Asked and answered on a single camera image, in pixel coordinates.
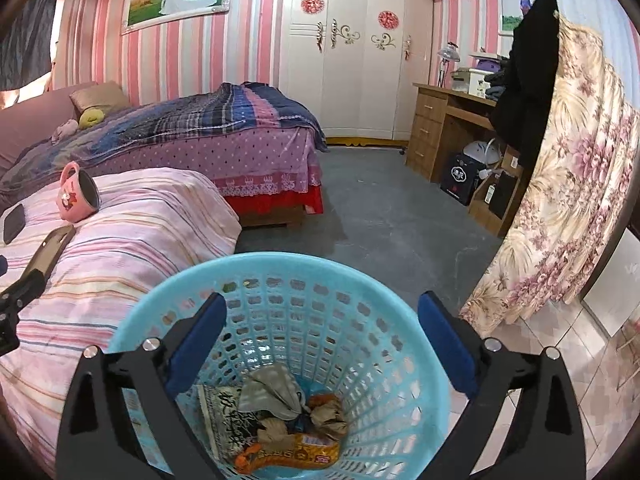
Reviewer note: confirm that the brown cloth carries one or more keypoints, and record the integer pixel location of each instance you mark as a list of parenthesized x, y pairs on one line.
[(330, 422)]

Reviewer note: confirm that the desk lamp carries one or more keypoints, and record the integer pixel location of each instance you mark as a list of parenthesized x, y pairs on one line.
[(447, 52)]

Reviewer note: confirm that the black coat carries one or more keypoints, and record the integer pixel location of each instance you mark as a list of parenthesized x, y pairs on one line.
[(530, 85)]

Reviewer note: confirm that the white panel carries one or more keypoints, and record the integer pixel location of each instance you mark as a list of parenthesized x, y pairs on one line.
[(615, 285)]

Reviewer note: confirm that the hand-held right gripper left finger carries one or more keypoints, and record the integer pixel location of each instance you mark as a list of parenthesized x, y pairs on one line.
[(197, 345)]

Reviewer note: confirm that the purple polka dot sheet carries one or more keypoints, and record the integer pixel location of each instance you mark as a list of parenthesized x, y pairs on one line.
[(260, 155)]

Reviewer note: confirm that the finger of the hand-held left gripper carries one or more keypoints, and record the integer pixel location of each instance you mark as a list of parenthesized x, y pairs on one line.
[(27, 285)]

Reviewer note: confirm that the beige paper sheet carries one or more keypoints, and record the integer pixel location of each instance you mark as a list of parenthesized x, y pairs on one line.
[(270, 392)]

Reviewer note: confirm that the black bag under desk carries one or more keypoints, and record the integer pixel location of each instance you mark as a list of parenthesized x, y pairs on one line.
[(457, 177)]

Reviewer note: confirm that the purple box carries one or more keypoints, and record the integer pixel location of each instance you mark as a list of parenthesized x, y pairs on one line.
[(492, 65)]

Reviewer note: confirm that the black and white snack bag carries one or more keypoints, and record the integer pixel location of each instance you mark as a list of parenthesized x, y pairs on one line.
[(225, 420)]

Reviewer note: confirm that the pink pig mug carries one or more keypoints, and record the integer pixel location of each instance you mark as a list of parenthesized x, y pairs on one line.
[(72, 200)]

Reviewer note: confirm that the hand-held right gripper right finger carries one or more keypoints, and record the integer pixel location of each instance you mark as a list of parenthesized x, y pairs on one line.
[(447, 345)]

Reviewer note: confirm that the brown phone case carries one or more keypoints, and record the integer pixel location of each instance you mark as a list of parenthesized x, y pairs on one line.
[(50, 247)]

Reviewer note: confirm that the dark curtain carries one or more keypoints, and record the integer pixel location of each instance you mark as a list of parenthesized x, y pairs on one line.
[(25, 35)]

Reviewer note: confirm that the orange snack wrapper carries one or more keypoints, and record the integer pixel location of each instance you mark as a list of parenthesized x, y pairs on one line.
[(300, 455)]

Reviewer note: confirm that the red bed skirt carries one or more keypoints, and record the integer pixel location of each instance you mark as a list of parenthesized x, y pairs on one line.
[(280, 202)]

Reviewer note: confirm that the tan pillow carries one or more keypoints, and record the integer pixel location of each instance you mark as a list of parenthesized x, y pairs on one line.
[(100, 95)]

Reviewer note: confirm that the yellow plush toy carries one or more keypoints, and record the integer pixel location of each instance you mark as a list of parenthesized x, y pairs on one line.
[(91, 117)]

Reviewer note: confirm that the small wall picture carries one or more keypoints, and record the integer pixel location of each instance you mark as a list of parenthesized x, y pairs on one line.
[(510, 15)]

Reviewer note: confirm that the floral curtain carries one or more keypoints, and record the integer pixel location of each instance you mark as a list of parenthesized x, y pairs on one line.
[(575, 185)]

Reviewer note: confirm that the blue plaid quilt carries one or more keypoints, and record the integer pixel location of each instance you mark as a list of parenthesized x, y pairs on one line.
[(175, 125)]

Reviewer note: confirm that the white appliance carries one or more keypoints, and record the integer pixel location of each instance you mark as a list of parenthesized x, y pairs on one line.
[(480, 152)]

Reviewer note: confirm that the pink plush toy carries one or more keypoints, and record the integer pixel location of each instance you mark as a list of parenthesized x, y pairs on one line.
[(65, 130)]

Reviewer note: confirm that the pink striped bed sheet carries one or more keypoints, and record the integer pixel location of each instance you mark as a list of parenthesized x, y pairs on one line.
[(125, 240)]

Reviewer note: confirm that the white wardrobe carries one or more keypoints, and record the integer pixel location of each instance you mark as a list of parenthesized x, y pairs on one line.
[(350, 85)]

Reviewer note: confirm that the blue plastic basket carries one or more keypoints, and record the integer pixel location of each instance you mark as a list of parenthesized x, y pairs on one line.
[(325, 310)]

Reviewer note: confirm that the orange tangerine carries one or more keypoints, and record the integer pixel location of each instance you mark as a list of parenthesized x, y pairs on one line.
[(321, 401)]

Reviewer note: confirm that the wooden desk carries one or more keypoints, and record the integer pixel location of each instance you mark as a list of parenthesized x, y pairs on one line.
[(425, 125)]

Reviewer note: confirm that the pink upholstered headboard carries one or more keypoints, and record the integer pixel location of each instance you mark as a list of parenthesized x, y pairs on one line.
[(30, 120)]

